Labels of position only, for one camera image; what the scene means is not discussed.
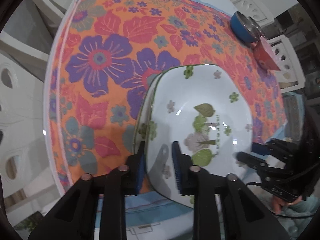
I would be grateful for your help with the orange floral tablecloth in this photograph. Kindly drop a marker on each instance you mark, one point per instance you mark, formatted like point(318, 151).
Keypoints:
point(104, 58)

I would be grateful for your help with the white chair far right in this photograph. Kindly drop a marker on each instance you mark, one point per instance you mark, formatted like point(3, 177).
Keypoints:
point(256, 10)

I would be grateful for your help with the blue steel bowl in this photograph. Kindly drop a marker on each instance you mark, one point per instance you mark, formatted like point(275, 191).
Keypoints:
point(243, 28)

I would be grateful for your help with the white chair near left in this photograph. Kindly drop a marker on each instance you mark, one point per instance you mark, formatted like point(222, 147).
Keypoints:
point(23, 148)

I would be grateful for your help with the white chair near right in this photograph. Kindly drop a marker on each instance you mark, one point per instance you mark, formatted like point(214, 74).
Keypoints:
point(290, 73)

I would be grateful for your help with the pink patterned melamine bowl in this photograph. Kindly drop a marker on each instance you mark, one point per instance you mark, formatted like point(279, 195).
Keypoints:
point(264, 55)

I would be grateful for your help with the large hexagonal forest plate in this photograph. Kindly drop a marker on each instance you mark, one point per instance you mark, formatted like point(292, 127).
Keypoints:
point(147, 109)

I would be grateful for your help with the person right hand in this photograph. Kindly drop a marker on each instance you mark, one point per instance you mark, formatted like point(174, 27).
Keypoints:
point(277, 204)

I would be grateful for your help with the pink steel bowl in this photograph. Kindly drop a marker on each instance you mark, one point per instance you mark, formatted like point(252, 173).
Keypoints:
point(258, 27)

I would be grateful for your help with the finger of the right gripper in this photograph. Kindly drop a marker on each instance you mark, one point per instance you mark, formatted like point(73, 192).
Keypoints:
point(280, 149)
point(259, 165)

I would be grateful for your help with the small hexagonal forest plate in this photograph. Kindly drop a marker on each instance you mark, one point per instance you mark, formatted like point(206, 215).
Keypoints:
point(201, 108)

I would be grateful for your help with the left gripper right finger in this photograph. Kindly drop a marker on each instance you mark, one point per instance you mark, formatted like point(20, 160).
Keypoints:
point(224, 207)

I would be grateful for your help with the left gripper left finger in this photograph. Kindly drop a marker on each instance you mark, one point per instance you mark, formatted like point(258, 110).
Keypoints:
point(74, 215)

